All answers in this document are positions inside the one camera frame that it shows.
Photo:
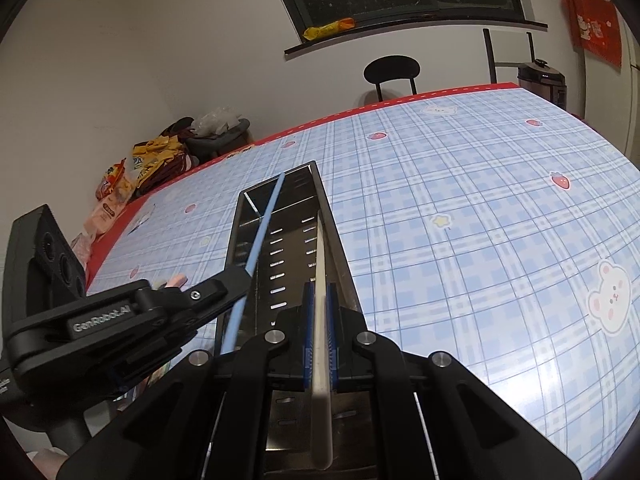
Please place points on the yellow snack packet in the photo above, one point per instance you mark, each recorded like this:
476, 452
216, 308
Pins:
327, 27

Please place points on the pile of clothes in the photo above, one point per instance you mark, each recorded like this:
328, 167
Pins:
180, 127

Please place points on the orange snack packet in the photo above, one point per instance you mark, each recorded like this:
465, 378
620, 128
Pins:
112, 180

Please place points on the blue chopstick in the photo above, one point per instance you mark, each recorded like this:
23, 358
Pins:
260, 250

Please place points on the blue plaid printed tablecloth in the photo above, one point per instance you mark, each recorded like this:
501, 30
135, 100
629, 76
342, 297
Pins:
450, 185

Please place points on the pink snack packet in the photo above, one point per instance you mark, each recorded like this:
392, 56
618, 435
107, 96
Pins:
102, 217

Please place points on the grey stool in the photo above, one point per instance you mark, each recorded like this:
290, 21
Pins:
220, 145

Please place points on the black window sill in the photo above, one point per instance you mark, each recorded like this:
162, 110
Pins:
400, 35

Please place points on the black frame chair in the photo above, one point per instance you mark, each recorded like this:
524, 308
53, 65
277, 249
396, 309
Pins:
490, 55

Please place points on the red printed hanging cloth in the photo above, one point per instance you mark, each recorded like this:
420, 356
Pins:
595, 25

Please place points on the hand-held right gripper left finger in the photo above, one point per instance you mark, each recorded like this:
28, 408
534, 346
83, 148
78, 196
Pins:
309, 335

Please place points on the cream chopstick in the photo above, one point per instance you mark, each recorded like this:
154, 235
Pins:
320, 260

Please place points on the yellow garment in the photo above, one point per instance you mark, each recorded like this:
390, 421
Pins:
157, 152

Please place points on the clear plastic bag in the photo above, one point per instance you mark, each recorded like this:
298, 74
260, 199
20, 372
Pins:
215, 120

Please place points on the electric pressure cooker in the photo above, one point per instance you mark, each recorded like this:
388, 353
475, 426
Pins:
540, 80

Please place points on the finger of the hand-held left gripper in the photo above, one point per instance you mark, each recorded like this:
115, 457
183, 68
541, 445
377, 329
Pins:
150, 362
210, 292

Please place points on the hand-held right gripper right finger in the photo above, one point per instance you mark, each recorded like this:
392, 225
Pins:
332, 335

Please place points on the stainless steel utensil tray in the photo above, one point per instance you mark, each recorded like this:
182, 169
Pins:
295, 240

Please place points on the black round-back chair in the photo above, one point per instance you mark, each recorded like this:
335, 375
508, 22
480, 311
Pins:
390, 67

